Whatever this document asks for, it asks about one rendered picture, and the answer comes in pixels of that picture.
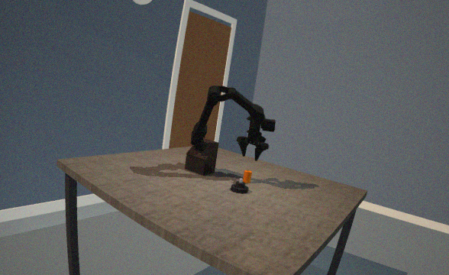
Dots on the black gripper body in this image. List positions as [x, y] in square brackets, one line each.
[253, 138]

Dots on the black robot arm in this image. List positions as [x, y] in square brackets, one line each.
[256, 117]

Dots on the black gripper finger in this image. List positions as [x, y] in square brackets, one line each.
[258, 152]
[243, 148]

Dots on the orange knob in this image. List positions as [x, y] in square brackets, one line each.
[247, 176]

